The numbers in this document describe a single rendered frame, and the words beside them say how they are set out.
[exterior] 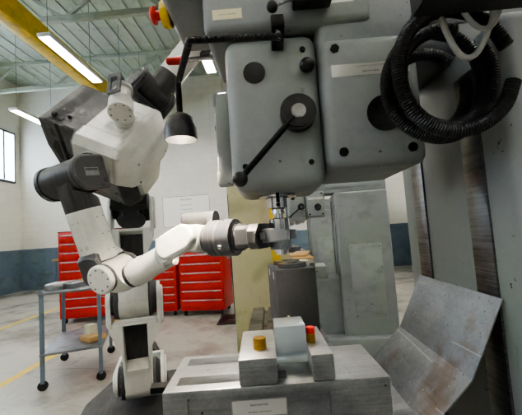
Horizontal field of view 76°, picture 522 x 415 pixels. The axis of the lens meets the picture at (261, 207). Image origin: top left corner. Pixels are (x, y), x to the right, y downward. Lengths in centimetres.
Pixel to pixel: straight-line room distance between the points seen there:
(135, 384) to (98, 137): 93
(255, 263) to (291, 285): 149
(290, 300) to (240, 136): 54
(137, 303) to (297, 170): 87
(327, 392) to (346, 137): 44
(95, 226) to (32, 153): 1144
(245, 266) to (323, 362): 196
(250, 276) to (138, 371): 125
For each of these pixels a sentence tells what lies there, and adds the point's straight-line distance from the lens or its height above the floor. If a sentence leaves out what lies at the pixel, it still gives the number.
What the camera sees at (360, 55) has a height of 156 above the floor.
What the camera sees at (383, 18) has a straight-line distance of 80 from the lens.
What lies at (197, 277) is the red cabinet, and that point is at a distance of 543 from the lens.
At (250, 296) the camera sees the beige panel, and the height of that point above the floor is 77.
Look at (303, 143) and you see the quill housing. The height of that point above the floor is 140.
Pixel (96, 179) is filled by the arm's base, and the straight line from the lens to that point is 99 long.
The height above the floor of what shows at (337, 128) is 142.
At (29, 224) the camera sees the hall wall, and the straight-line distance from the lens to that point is 1216.
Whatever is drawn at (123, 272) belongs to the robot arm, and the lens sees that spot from 96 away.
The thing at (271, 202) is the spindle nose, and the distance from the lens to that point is 74.
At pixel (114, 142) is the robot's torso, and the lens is 105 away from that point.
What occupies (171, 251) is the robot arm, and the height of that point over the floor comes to 120.
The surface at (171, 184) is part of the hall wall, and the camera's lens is 1030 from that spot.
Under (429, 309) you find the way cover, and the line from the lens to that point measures 90.
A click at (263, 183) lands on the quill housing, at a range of 66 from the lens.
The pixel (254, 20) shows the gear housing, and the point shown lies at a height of 165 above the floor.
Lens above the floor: 123
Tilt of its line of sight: 4 degrees up
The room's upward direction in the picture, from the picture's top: 4 degrees counter-clockwise
